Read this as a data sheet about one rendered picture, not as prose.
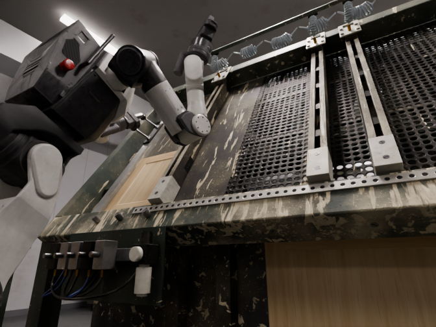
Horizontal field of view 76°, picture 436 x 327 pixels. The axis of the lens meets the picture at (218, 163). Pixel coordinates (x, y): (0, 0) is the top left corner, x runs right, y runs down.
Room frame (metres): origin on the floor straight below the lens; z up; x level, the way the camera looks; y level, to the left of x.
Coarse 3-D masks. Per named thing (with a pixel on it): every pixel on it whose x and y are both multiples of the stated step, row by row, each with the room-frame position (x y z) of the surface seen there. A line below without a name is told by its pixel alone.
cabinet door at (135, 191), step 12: (156, 156) 1.36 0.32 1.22; (168, 156) 1.31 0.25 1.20; (144, 168) 1.35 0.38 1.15; (156, 168) 1.29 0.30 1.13; (132, 180) 1.31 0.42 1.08; (144, 180) 1.27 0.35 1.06; (156, 180) 1.22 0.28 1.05; (120, 192) 1.29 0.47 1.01; (132, 192) 1.24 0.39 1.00; (144, 192) 1.20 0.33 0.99; (108, 204) 1.26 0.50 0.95; (120, 204) 1.22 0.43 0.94; (132, 204) 1.17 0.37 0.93; (144, 204) 1.13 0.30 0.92
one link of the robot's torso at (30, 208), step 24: (48, 144) 0.68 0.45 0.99; (48, 168) 0.68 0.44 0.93; (0, 192) 0.73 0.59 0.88; (24, 192) 0.65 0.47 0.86; (48, 192) 0.70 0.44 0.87; (0, 216) 0.64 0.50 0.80; (24, 216) 0.68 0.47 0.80; (48, 216) 0.71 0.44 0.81; (0, 240) 0.66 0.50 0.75; (24, 240) 0.70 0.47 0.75; (0, 264) 0.67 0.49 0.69; (0, 288) 0.66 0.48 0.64
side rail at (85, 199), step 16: (144, 128) 1.74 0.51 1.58; (128, 144) 1.64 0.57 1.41; (112, 160) 1.54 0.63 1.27; (128, 160) 1.65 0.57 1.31; (96, 176) 1.46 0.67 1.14; (112, 176) 1.55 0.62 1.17; (80, 192) 1.41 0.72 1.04; (96, 192) 1.47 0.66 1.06; (64, 208) 1.37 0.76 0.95; (80, 208) 1.41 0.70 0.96
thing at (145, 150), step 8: (160, 128) 1.54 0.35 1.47; (160, 136) 1.54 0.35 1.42; (144, 144) 1.49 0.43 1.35; (152, 144) 1.49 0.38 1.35; (144, 152) 1.43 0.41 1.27; (136, 160) 1.39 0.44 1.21; (128, 168) 1.37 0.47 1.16; (120, 176) 1.35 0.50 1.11; (128, 176) 1.35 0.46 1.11; (112, 184) 1.33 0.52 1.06; (120, 184) 1.31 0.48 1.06; (112, 192) 1.28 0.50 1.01; (104, 200) 1.26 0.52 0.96; (96, 208) 1.25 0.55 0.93; (104, 208) 1.25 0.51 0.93
